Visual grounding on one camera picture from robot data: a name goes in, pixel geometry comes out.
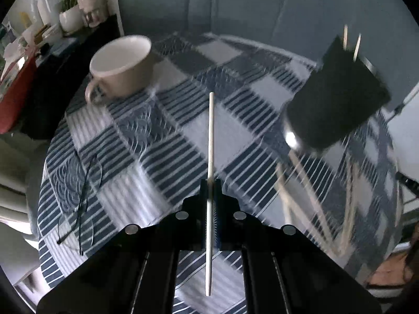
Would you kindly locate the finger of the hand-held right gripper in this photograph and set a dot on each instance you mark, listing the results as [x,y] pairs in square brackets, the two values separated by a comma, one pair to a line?
[409,184]

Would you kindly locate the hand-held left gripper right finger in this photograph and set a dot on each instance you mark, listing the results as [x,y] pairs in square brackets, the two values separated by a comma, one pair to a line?
[218,222]

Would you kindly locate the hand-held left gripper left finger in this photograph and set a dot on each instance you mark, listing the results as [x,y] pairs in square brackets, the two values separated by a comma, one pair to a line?
[195,229]

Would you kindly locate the light wooden chopstick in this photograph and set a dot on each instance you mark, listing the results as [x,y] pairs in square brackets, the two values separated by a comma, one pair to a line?
[311,199]
[345,39]
[350,209]
[284,196]
[211,137]
[357,47]

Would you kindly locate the black tumbler with metal base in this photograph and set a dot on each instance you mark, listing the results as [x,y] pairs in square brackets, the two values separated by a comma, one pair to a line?
[337,104]

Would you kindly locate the navy white patterned tablecloth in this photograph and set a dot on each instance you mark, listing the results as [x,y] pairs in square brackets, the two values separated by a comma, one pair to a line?
[262,176]

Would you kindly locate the person's leg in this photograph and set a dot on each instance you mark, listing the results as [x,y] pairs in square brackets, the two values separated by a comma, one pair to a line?
[389,268]

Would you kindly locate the thin black eyeglasses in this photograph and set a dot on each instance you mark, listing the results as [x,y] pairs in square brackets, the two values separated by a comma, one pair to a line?
[80,235]

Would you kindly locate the beige ceramic mug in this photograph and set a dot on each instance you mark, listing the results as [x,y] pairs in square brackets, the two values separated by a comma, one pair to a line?
[131,72]

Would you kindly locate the white chair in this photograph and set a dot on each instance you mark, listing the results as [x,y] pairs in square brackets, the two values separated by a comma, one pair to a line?
[13,202]

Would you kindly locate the black cabinet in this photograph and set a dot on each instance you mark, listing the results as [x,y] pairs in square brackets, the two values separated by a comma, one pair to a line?
[59,81]

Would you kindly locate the red box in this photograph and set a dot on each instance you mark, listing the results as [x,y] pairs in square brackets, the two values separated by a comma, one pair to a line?
[16,104]

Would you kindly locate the grey-blue sofa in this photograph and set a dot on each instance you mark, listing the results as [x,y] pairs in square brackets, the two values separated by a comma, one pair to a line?
[245,3]

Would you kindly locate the white plant pot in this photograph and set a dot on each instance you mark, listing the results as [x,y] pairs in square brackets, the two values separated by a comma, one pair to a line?
[70,19]

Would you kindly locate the pale jar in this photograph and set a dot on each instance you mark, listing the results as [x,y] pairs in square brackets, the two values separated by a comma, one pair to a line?
[93,6]

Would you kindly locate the green potted plant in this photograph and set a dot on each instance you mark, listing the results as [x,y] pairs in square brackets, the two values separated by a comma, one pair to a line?
[69,1]

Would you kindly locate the white plastic jug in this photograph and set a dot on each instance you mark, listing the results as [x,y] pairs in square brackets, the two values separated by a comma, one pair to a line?
[49,3]

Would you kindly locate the white pole with black bracket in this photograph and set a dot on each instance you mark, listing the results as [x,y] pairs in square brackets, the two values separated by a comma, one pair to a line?
[406,101]

